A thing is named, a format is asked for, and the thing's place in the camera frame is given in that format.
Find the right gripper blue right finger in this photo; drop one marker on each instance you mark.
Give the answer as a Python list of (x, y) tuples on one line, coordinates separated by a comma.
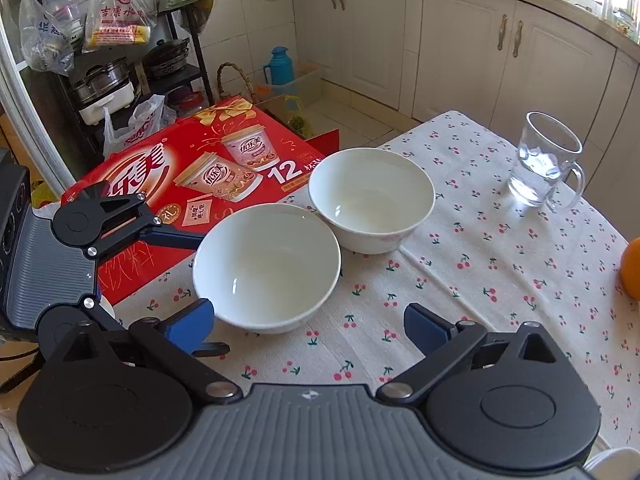
[(447, 350)]

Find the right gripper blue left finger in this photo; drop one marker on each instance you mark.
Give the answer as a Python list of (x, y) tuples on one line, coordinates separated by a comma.
[(175, 346)]

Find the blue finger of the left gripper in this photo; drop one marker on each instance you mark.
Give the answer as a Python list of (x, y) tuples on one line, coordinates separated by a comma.
[(75, 324), (103, 227)]

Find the white bowl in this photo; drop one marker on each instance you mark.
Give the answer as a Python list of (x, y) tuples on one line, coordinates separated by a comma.
[(267, 268), (372, 199)]

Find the cherry-print tablecloth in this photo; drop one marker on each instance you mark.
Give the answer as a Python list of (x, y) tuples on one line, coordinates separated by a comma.
[(480, 256)]

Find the white red shopping bag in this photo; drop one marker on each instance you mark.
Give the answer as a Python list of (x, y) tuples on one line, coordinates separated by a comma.
[(148, 117)]

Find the electric cooking pot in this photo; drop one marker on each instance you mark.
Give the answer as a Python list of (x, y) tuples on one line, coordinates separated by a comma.
[(104, 87)]

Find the red drink carton box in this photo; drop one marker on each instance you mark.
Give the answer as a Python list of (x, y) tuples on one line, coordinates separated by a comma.
[(193, 174)]

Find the wicker basket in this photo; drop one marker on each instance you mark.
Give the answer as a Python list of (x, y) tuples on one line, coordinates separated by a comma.
[(231, 80)]

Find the black storage rack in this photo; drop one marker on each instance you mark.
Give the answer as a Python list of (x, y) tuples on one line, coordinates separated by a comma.
[(52, 35)]

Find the glass water mug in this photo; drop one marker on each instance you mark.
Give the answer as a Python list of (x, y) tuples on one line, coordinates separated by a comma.
[(548, 153)]

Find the bumpy orange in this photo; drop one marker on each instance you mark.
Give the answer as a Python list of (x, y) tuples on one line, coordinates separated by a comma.
[(630, 269)]

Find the white plastic bag with noodles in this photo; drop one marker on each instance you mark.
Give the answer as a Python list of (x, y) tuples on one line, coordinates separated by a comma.
[(118, 23)]

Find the teal thermos flask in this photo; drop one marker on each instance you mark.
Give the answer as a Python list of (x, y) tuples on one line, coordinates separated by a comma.
[(279, 71)]

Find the open cardboard box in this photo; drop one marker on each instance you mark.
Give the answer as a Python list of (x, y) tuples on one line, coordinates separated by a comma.
[(290, 103)]

